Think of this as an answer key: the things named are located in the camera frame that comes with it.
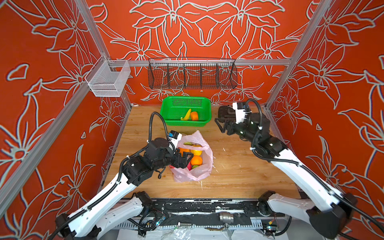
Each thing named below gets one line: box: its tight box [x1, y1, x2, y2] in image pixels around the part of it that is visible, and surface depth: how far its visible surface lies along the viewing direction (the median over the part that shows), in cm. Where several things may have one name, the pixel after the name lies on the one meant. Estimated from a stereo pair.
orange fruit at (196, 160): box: [190, 155, 203, 166], surface depth 85 cm
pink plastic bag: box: [169, 130, 214, 183], surface depth 78 cm
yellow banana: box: [180, 108, 191, 121], surface depth 112 cm
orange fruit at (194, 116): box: [190, 111, 198, 121], surface depth 109 cm
